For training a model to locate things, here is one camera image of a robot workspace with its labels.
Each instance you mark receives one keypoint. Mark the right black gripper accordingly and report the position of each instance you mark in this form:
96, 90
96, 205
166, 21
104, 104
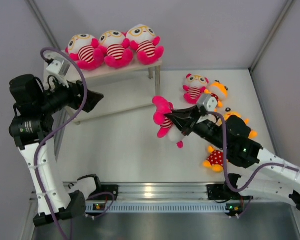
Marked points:
187, 125

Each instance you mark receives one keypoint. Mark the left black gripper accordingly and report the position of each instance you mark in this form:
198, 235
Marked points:
73, 90

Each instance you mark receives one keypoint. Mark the orange plush top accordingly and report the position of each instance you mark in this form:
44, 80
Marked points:
219, 91

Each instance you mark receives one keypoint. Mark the orange plush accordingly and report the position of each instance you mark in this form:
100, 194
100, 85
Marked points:
215, 160
219, 91
241, 125

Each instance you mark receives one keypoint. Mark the pink panda plush face down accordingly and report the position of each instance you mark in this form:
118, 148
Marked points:
84, 50

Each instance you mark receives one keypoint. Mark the pink panda plush with glasses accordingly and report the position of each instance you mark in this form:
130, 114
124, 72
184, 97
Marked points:
144, 41

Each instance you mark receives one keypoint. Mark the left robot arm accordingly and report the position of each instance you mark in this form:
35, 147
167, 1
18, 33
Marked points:
33, 133

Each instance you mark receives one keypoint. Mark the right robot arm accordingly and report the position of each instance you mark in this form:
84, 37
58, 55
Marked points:
249, 169

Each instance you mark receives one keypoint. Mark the white two-tier shelf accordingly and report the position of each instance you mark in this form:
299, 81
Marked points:
124, 89

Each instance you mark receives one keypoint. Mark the pink panda plush top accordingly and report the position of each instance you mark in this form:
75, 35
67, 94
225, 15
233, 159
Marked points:
194, 86

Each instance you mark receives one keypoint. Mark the orange plush bottom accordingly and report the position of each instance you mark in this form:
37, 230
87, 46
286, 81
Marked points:
215, 160

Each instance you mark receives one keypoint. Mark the orange plush middle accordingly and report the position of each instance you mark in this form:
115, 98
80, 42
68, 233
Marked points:
241, 125

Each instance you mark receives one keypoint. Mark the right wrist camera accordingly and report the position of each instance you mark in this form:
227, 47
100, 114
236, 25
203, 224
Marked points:
206, 103

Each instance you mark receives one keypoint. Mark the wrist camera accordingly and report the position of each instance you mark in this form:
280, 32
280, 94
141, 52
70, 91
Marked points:
59, 66
206, 103

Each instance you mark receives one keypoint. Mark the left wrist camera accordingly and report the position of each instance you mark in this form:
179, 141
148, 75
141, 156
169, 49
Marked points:
59, 66

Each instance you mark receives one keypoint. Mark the right black mount plate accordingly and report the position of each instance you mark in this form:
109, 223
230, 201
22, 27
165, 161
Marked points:
216, 192

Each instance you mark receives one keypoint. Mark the black mount plate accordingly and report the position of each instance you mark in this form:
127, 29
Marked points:
106, 192
216, 192

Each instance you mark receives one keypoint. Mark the grey slotted cable duct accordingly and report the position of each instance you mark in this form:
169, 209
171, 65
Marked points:
166, 207

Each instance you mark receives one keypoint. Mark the aluminium rail base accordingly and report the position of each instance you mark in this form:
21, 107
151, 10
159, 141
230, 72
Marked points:
170, 191

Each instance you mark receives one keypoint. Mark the left black mount plate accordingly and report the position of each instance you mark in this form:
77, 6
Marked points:
106, 192

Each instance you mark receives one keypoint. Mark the wall corner metal strip left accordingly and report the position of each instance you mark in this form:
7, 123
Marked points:
36, 12

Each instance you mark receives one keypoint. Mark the wall corner metal strip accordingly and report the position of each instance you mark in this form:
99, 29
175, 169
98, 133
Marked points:
275, 27
36, 12

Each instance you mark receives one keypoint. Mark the wall corner metal strip right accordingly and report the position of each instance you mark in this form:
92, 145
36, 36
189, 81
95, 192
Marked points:
275, 27

